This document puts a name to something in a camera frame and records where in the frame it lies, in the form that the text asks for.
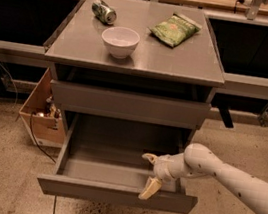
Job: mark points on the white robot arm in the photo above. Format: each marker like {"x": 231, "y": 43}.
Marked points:
{"x": 197, "y": 160}

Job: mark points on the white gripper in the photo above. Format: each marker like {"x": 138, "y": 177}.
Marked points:
{"x": 164, "y": 168}

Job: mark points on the white bowl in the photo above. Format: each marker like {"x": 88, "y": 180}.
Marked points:
{"x": 120, "y": 42}

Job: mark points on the grey drawer cabinet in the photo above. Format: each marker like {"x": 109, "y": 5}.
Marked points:
{"x": 165, "y": 92}

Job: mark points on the grey drawer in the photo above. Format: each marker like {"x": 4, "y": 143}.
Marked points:
{"x": 129, "y": 106}
{"x": 101, "y": 160}

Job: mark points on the grey top drawer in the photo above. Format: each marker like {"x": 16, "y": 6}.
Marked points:
{"x": 129, "y": 106}

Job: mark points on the green chip bag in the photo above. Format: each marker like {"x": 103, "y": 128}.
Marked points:
{"x": 175, "y": 30}

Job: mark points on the green soda can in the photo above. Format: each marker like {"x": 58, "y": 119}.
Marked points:
{"x": 103, "y": 12}

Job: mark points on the wooden box with items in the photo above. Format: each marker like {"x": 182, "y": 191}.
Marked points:
{"x": 35, "y": 114}

